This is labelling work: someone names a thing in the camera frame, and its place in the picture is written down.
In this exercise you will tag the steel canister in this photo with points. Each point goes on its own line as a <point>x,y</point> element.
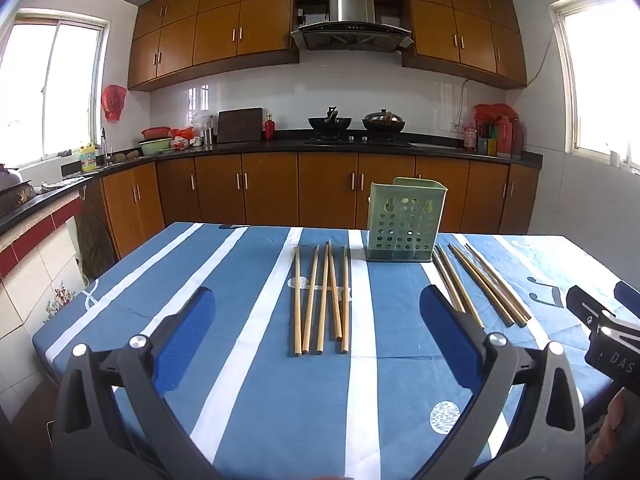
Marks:
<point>208,136</point>

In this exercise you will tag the dark lidded pot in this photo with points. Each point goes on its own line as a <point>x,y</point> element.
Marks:
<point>382,122</point>

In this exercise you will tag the blue white striped tablecloth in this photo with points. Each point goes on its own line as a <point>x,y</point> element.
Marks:
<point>250,310</point>

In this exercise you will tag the steel faucet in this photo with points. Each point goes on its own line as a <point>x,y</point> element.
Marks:
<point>104,145</point>

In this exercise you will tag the green yellow carton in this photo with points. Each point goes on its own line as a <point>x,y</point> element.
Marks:
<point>487,146</point>

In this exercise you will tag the green perforated utensil holder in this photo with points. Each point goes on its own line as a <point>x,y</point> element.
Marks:
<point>400,230</point>

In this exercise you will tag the wooden wall cabinets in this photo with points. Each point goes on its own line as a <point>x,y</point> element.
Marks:
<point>220,30</point>

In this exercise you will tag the red basin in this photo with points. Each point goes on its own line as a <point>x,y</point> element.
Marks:
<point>156,133</point>

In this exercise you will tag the steel kettle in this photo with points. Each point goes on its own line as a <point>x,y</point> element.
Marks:
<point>9,177</point>

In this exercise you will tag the green basin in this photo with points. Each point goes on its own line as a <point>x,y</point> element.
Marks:
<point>155,146</point>

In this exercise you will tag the pink label bottle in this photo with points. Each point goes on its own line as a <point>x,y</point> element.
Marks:
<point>470,139</point>

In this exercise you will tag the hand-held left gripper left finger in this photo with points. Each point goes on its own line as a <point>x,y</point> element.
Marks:
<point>187,325</point>

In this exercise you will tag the red white plastic bag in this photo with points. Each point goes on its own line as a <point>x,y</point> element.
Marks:
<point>181,136</point>

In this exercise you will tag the person's right hand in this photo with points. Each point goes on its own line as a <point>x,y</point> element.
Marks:
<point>620,425</point>

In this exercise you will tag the window beside sink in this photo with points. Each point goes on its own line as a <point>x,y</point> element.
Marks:
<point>50,85</point>

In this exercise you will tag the dark wooden cutting board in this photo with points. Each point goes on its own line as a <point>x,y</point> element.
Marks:
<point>240,125</point>

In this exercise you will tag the yellow detergent bottle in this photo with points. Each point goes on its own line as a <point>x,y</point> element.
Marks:
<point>88,160</point>

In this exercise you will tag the round woven mat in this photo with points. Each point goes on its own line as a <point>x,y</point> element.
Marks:
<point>95,240</point>

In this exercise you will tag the wooden base cabinets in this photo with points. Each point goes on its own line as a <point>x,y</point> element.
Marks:
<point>270,190</point>

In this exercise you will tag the window beside bottles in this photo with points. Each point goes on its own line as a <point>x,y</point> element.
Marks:
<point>600,85</point>

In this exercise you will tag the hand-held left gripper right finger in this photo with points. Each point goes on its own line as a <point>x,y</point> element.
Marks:
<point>445,325</point>

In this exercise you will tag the hanging red plastic bag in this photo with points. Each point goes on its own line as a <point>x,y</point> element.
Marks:
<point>114,102</point>

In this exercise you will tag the steel range hood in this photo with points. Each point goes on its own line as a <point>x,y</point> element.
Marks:
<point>350,5</point>

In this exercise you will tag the large red plastic bag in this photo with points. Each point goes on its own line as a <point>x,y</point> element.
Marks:
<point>495,111</point>

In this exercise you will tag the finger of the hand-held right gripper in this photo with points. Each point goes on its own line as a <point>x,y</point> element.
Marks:
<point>629,299</point>
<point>587,305</point>

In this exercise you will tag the dark pan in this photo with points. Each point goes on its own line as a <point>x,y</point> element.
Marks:
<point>17,200</point>

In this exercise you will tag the dark red oil bottle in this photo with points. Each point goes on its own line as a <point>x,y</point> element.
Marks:
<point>517,137</point>

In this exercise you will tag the black gas stove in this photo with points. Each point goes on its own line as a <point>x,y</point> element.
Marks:
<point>357,141</point>

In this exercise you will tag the black wok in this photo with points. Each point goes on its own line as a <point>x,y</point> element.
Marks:
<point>327,125</point>

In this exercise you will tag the black kitchen countertop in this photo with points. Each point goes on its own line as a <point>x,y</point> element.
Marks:
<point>250,146</point>

